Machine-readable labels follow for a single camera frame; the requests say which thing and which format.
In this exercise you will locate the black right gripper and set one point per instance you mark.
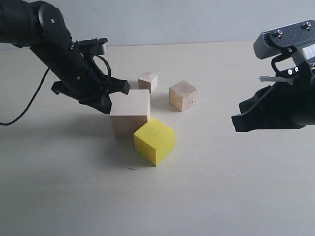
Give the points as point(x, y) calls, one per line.
point(288, 104)

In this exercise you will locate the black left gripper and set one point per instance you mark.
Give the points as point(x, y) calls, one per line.
point(90, 89)

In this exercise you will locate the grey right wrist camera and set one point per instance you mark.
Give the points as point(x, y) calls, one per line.
point(292, 36)

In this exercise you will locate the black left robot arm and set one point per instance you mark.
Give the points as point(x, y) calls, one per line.
point(40, 26)

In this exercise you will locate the small pale wooden cube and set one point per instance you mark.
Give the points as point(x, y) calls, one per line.
point(148, 80)

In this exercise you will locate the large pale wooden cube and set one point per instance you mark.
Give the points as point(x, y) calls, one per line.
point(129, 112)

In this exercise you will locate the medium bare wooden cube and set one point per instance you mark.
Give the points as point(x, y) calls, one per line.
point(182, 95)

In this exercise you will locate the yellow painted cube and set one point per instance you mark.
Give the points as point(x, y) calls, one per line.
point(154, 140)

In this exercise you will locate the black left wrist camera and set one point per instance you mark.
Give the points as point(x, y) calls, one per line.
point(95, 46)

